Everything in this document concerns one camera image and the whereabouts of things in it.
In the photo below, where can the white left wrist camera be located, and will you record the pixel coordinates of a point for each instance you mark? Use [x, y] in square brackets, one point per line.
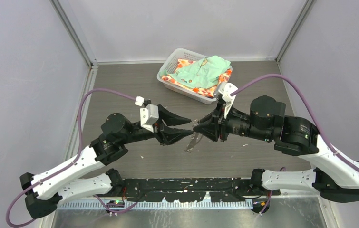
[148, 117]

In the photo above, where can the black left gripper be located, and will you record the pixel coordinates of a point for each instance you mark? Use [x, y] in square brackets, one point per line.
[169, 135]

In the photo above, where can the orange floral cloth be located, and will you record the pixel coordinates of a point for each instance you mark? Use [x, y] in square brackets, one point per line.
[210, 89]

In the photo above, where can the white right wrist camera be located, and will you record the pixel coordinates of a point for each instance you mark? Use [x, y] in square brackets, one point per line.
[225, 90]

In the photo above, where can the green cloth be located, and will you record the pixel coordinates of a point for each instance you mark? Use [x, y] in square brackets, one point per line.
[198, 70]

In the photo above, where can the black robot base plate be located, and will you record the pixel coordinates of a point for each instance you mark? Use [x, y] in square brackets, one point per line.
[186, 190]

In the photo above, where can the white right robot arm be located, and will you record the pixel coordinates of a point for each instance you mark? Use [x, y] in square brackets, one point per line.
[331, 177]

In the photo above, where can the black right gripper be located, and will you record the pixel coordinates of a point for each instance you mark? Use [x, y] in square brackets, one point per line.
[216, 126]

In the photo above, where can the white plastic basket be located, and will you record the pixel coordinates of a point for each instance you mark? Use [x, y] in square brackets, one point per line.
[194, 75]

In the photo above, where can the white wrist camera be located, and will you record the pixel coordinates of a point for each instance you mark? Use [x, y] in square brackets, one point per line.
[225, 90]
[148, 117]

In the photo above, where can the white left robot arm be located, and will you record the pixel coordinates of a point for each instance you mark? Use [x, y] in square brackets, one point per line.
[64, 182]

